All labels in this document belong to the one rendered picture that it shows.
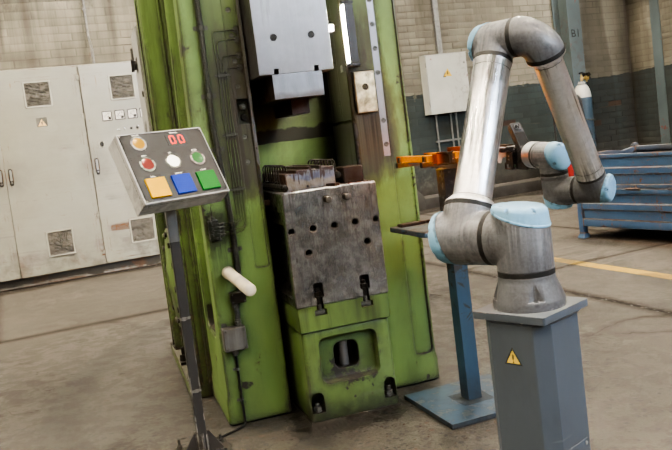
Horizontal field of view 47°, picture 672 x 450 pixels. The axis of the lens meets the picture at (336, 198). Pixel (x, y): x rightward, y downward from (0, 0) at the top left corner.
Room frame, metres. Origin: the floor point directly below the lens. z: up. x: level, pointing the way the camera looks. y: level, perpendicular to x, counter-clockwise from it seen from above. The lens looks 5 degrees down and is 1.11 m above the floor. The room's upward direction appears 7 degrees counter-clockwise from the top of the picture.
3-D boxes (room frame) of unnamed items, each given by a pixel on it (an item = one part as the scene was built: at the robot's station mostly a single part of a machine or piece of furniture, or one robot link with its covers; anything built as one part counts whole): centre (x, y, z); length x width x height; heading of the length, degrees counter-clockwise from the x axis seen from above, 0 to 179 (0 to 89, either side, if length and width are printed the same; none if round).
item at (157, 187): (2.62, 0.59, 1.01); 0.07 x 0.05 x 0.07; 132
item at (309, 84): (3.23, 0.15, 1.32); 0.42 x 0.20 x 0.10; 17
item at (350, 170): (3.14, -0.06, 0.95); 0.12 x 0.08 x 0.06; 17
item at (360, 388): (3.25, 0.10, 0.23); 0.55 x 0.37 x 0.47; 17
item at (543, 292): (2.04, -0.48, 0.65); 0.19 x 0.19 x 0.10
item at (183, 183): (2.69, 0.52, 1.01); 0.07 x 0.05 x 0.07; 132
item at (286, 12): (3.24, 0.11, 1.56); 0.42 x 0.39 x 0.40; 17
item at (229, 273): (2.84, 0.39, 0.62); 0.44 x 0.05 x 0.05; 17
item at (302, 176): (3.23, 0.15, 0.96); 0.42 x 0.20 x 0.09; 17
